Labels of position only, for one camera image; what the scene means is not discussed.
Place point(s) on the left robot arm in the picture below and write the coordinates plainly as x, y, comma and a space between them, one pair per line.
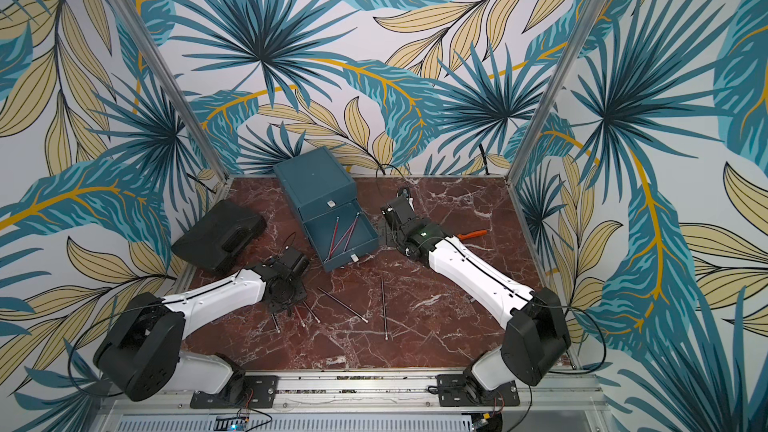
142, 352

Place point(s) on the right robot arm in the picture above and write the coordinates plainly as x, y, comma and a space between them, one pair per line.
533, 321

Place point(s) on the black cloth cover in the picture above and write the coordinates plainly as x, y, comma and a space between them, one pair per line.
217, 239

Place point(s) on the green circuit board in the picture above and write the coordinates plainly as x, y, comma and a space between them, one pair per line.
230, 424

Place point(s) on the aluminium front rail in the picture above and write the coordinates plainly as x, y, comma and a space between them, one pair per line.
374, 400

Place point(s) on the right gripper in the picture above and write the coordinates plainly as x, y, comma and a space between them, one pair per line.
399, 213

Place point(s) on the teal three-drawer cabinet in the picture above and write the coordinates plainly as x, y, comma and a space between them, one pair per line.
315, 183

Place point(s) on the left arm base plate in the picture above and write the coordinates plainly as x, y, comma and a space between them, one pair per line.
255, 391

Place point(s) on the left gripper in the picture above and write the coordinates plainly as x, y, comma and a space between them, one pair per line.
301, 294

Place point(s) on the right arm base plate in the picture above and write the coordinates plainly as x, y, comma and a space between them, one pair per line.
458, 390

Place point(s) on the black pencil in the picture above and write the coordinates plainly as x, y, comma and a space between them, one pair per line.
311, 312
345, 306
384, 309
275, 322

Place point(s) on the orange handled pliers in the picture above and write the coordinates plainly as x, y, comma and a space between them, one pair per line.
472, 235

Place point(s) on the teal drawer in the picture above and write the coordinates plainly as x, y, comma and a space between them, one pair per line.
365, 240

